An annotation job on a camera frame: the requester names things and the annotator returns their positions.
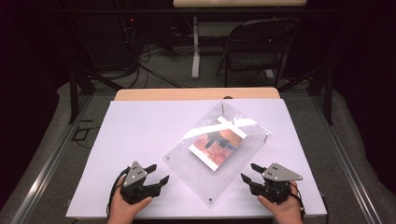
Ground white board sheet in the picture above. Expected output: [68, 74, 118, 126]
[65, 98, 328, 218]

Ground black metal stand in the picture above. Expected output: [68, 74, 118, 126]
[68, 60, 125, 125]
[277, 60, 335, 126]

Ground white desk leg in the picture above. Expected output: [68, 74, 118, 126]
[191, 16, 202, 80]

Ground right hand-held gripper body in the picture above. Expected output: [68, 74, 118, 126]
[250, 162, 304, 204]

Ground dark computer equipment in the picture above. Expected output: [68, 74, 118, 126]
[76, 13, 136, 71]

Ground light far desk top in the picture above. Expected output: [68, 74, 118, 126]
[172, 0, 308, 8]

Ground black floor cables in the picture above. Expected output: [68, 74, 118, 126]
[122, 43, 186, 90]

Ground light wooden table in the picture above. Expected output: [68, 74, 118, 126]
[114, 87, 281, 102]

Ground clear acrylic photo frame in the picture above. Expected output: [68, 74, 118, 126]
[162, 99, 275, 209]

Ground orange landscape photo card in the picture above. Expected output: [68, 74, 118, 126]
[188, 115, 249, 172]

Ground black folding chair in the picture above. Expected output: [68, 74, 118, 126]
[216, 18, 300, 89]

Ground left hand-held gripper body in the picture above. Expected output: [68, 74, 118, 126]
[120, 161, 163, 205]

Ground aluminium rail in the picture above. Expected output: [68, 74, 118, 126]
[8, 94, 94, 224]
[311, 94, 385, 224]

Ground person's right hand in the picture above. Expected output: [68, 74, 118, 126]
[256, 181, 304, 224]

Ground person's left hand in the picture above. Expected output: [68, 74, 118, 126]
[106, 186, 153, 224]

